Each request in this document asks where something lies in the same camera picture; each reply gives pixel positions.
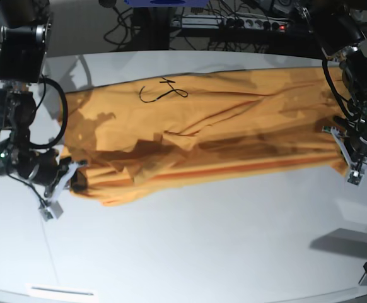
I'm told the white power strip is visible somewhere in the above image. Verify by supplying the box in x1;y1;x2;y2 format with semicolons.
171;15;225;28

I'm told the yellow T-shirt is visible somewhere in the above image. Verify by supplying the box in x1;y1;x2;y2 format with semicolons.
61;68;347;206

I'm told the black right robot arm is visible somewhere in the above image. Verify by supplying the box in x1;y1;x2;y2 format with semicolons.
0;1;87;221

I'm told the black power strip red switch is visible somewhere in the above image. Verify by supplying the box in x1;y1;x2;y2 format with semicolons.
224;17;291;33

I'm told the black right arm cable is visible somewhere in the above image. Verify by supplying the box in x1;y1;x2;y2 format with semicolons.
28;77;69;149

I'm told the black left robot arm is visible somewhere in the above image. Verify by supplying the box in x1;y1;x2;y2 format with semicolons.
294;1;367;186

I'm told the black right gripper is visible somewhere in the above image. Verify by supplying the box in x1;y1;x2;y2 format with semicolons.
16;150;88;222

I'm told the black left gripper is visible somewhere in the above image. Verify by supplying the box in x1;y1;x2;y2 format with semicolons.
322;116;367;186

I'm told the white flat bar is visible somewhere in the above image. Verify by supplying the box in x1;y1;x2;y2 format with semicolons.
26;283;96;297

